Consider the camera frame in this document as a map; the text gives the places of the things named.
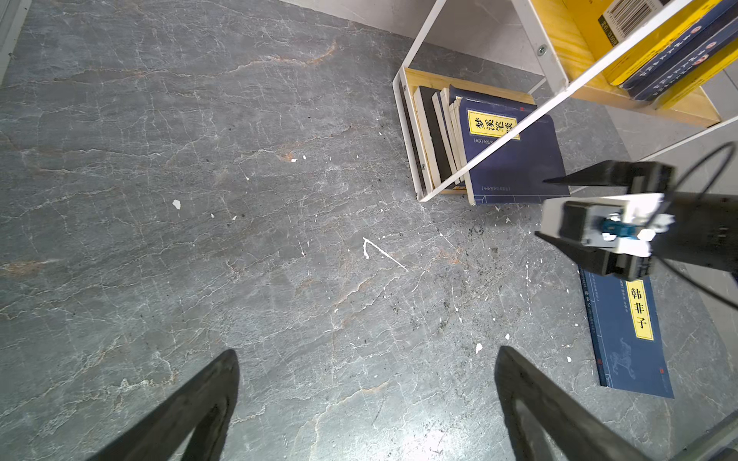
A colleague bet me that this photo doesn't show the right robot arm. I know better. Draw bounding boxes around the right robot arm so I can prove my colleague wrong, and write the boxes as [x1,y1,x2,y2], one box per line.
[537,161,737,282]

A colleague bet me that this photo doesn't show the wooden two-tier shelf rack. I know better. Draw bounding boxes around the wooden two-tier shelf rack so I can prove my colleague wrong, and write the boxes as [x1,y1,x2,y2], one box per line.
[392,1,737,203]

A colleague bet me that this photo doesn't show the purple portrait book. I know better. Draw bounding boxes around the purple portrait book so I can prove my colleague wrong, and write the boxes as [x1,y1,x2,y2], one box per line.
[620,1,737,96]
[630,19,737,102]

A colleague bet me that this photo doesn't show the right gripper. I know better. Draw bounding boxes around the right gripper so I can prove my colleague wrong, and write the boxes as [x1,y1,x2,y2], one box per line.
[535,161,675,282]

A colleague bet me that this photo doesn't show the navy book yellow label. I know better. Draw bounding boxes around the navy book yellow label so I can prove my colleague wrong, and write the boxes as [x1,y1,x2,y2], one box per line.
[432,91,457,176]

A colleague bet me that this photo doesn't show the black book lower shelf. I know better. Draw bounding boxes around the black book lower shelf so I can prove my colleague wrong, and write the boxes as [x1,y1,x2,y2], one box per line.
[413,86,450,189]

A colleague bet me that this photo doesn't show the blue book yellow label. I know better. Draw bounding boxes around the blue book yellow label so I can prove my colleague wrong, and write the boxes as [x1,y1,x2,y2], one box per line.
[578,269,674,399]

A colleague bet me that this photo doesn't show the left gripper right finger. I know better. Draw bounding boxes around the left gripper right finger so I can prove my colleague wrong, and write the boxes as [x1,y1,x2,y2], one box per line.
[494,346,647,460]

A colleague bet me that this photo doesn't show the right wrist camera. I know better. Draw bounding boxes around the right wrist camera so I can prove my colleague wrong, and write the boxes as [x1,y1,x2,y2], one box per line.
[540,193,675,257]

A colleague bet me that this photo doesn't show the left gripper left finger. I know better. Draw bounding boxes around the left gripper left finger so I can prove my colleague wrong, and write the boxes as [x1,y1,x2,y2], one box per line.
[90,349,240,460]

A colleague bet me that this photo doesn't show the yellow cartoon book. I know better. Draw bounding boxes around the yellow cartoon book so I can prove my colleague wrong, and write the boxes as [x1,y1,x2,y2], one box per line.
[653,40,737,111]

